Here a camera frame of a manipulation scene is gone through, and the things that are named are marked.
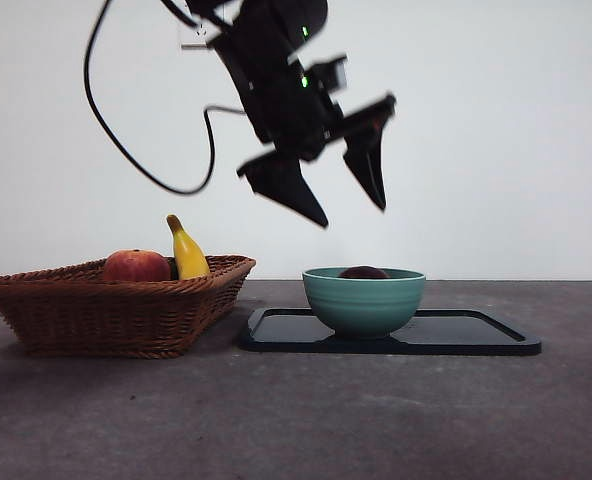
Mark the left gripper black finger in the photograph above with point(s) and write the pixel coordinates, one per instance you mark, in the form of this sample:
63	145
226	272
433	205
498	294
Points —
286	185
368	160

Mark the dark purple plum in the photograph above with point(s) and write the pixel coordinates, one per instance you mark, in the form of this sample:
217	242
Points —
363	273

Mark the teal ribbed bowl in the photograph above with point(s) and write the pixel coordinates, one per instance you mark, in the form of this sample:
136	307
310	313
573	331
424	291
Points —
363	305

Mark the yellow banana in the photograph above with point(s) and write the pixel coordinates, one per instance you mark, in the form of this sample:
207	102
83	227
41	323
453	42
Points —
190	255

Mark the dark green fruit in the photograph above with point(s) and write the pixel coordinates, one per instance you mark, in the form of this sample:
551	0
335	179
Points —
174	270

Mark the red orange peach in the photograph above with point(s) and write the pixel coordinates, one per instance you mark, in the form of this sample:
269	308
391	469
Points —
136	267

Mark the dark rectangular tray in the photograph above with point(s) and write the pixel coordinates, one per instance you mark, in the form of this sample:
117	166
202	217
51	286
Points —
456	332

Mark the brown wicker basket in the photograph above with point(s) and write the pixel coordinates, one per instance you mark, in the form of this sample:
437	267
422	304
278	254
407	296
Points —
111	320

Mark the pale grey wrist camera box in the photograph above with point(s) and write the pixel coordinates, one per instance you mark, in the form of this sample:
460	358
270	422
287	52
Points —
340	75

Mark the white wall socket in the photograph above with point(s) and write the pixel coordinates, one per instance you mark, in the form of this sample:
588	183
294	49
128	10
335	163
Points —
190	37

